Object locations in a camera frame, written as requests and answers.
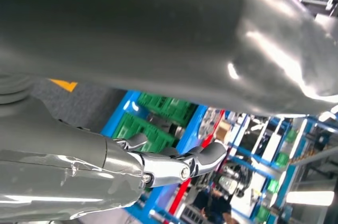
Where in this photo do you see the cardboard box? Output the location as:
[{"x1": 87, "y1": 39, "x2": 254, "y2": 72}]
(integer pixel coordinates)
[{"x1": 214, "y1": 120, "x2": 232, "y2": 143}]

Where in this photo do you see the blue metal shelf rack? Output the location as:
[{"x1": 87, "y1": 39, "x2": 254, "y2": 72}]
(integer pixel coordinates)
[{"x1": 100, "y1": 90, "x2": 210, "y2": 224}]

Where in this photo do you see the chrome metal post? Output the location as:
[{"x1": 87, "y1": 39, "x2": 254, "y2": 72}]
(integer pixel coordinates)
[{"x1": 146, "y1": 113, "x2": 186, "y2": 140}]

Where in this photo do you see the blue background shelving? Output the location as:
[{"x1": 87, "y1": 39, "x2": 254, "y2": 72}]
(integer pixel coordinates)
[{"x1": 227, "y1": 112, "x2": 338, "y2": 224}]

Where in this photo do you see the red barrier belt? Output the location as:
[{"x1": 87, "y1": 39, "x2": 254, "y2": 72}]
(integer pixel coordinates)
[{"x1": 163, "y1": 109, "x2": 226, "y2": 224}]

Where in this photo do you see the green plastic crate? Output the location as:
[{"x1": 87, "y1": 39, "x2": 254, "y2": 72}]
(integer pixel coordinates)
[
  {"x1": 112, "y1": 112, "x2": 178, "y2": 154},
  {"x1": 137, "y1": 91, "x2": 198, "y2": 127}
]

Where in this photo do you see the person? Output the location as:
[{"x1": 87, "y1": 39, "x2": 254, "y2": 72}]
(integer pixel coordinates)
[{"x1": 192, "y1": 186, "x2": 238, "y2": 224}]

